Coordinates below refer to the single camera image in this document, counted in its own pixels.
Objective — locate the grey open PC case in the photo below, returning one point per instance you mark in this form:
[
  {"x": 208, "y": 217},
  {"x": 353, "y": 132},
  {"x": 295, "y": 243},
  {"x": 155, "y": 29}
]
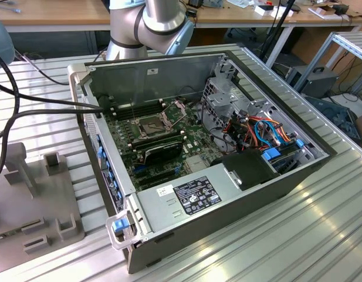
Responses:
[{"x": 242, "y": 217}]

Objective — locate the blue plastic case latch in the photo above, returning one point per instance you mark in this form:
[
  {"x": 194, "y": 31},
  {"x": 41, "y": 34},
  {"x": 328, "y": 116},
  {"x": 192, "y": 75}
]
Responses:
[{"x": 120, "y": 224}]

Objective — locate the aluminium frame rack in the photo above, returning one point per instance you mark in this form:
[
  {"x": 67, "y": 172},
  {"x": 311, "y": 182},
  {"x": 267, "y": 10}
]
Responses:
[{"x": 352, "y": 44}]

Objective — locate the black plastic air shroud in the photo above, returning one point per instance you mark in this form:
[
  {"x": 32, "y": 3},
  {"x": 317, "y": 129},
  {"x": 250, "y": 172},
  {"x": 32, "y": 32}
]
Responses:
[{"x": 248, "y": 167}]

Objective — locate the wooden desk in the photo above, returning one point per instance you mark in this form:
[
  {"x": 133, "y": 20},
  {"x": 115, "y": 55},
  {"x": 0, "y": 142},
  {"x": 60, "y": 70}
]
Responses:
[
  {"x": 299, "y": 17},
  {"x": 51, "y": 14}
]

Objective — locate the black stand pole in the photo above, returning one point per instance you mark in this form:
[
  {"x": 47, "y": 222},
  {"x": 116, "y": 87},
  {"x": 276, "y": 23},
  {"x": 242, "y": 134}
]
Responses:
[{"x": 279, "y": 22}]

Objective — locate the green motherboard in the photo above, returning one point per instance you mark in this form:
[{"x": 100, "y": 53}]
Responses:
[{"x": 195, "y": 138}]

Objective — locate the CPU socket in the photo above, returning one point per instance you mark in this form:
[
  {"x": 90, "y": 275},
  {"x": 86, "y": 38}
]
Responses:
[{"x": 148, "y": 129}]

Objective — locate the silver chipset heat sink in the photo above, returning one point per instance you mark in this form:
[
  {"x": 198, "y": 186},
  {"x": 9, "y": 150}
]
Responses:
[{"x": 195, "y": 164}]

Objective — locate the small white box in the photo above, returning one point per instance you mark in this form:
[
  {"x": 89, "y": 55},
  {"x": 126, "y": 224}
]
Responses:
[{"x": 263, "y": 11}]

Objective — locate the black graphics card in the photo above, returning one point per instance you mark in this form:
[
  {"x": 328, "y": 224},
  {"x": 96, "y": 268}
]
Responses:
[{"x": 163, "y": 151}]

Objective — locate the black RAM slot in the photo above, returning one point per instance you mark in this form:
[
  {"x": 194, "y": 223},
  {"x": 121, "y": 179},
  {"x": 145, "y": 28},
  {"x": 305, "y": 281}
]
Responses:
[
  {"x": 123, "y": 105},
  {"x": 123, "y": 109},
  {"x": 169, "y": 135},
  {"x": 169, "y": 141},
  {"x": 123, "y": 116},
  {"x": 123, "y": 112},
  {"x": 169, "y": 138}
]

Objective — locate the blue disk carrier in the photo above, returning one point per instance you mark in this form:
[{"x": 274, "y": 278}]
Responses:
[
  {"x": 271, "y": 154},
  {"x": 299, "y": 143}
]

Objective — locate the grey parts rack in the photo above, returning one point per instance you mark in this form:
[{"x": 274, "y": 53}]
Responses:
[{"x": 37, "y": 205}]

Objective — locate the silver power supply unit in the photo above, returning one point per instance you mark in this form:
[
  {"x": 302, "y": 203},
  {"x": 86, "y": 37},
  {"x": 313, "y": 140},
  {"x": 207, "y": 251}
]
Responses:
[{"x": 169, "y": 211}]

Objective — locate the silver metal drive cage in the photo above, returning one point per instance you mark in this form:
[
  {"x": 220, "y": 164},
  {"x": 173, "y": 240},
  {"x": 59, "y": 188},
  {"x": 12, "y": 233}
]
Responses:
[{"x": 242, "y": 100}]

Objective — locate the open cardboard box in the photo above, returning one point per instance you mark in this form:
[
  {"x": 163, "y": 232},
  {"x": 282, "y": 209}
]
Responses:
[{"x": 323, "y": 12}]

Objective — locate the black expansion slot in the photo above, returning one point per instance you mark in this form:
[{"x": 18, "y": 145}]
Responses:
[
  {"x": 148, "y": 184},
  {"x": 157, "y": 175}
]

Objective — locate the dark plastic crate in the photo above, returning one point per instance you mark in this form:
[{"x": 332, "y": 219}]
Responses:
[{"x": 336, "y": 114}]

